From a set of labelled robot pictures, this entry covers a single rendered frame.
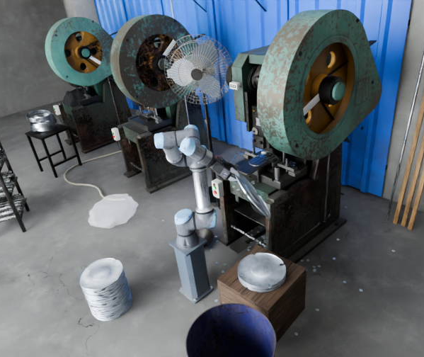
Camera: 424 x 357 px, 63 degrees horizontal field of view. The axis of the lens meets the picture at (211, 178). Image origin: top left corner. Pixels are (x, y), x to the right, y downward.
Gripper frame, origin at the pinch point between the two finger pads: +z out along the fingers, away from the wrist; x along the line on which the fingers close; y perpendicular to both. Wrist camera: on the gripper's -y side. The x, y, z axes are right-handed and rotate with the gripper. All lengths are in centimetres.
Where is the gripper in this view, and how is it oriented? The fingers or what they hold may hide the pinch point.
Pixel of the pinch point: (238, 178)
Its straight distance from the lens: 179.8
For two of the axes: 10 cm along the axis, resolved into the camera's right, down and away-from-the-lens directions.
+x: -5.9, 7.9, 1.6
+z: 7.3, 4.3, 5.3
